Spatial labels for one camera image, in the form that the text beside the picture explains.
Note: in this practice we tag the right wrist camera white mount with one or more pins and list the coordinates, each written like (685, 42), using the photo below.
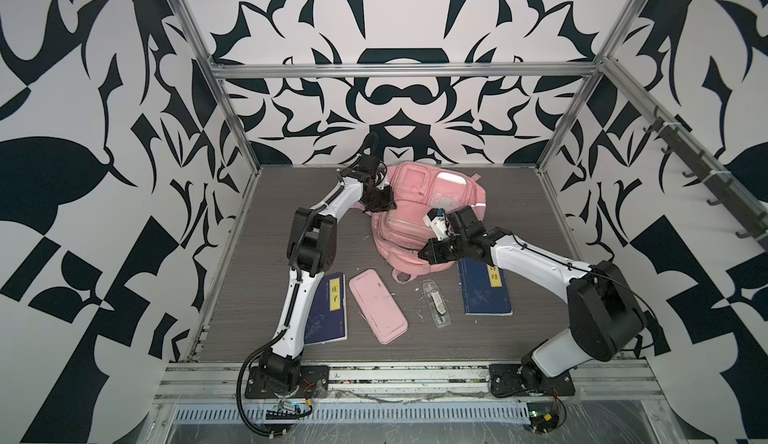
(437, 222)

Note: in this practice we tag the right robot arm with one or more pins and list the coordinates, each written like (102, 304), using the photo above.
(604, 313)

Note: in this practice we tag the right circuit board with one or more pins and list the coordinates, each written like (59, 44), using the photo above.
(548, 419)

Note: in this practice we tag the blue book yellow label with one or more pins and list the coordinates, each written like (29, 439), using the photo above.
(484, 289)

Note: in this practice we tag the aluminium frame rail front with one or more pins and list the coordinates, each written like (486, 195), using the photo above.
(215, 382)

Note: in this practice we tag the clear plastic eraser case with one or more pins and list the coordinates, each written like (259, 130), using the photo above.
(436, 303)

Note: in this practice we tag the wall hook rail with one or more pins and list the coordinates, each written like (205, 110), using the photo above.
(704, 168)

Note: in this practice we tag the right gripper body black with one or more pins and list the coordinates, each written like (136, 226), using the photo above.
(448, 249)

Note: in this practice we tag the pink pencil case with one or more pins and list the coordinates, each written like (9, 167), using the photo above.
(378, 307)

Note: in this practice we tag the circuit board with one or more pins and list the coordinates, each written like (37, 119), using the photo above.
(285, 410)
(548, 419)

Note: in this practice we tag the left circuit board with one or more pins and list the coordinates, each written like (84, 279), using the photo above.
(285, 410)

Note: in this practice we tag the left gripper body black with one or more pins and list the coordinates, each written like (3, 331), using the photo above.
(381, 200)

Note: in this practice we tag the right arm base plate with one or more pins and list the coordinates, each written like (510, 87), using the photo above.
(513, 380)

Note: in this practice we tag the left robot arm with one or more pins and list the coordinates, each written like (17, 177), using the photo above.
(311, 252)

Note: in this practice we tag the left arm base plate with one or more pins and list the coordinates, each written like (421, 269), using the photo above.
(266, 384)

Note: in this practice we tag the pink student backpack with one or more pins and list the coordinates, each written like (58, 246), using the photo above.
(399, 234)

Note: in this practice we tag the blue book left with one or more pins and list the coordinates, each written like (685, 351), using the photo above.
(327, 320)

